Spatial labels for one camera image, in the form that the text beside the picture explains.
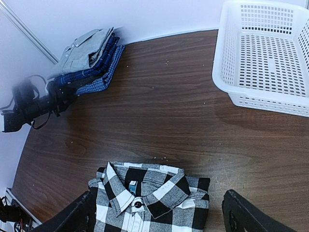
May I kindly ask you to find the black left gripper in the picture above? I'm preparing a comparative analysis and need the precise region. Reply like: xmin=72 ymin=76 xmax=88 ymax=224
xmin=1 ymin=74 xmax=77 ymax=132

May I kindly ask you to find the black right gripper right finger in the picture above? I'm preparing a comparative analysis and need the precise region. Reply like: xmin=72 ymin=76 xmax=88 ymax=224
xmin=222 ymin=189 xmax=294 ymax=232

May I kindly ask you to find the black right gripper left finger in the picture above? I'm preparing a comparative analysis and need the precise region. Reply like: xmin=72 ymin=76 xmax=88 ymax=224
xmin=32 ymin=191 xmax=96 ymax=232

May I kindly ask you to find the black white plaid shirt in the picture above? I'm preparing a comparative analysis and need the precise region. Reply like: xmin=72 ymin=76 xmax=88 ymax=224
xmin=88 ymin=162 xmax=210 ymax=232

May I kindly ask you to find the dark folded shirt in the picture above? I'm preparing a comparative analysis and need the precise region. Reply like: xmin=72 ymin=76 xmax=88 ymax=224
xmin=67 ymin=76 xmax=98 ymax=89

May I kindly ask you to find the grey folded shirt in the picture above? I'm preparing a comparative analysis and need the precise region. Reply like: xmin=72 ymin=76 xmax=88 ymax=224
xmin=47 ymin=28 xmax=113 ymax=80

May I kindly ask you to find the blue white checked folded shirt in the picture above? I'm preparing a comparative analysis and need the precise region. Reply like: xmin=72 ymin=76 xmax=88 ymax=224
xmin=75 ymin=45 xmax=126 ymax=96

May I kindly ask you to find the blue plaid folded shirt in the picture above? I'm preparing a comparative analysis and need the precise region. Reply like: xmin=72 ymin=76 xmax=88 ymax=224
xmin=54 ymin=33 xmax=120 ymax=86

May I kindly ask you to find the white plastic laundry basket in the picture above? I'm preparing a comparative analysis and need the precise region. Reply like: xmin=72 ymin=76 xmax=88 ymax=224
xmin=212 ymin=0 xmax=309 ymax=117

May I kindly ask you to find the aluminium front rail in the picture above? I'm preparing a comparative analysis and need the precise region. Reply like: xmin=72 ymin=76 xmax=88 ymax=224
xmin=1 ymin=188 xmax=42 ymax=232

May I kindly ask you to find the left aluminium frame post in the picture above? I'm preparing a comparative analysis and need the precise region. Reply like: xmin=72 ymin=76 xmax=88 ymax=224
xmin=0 ymin=0 xmax=59 ymax=64

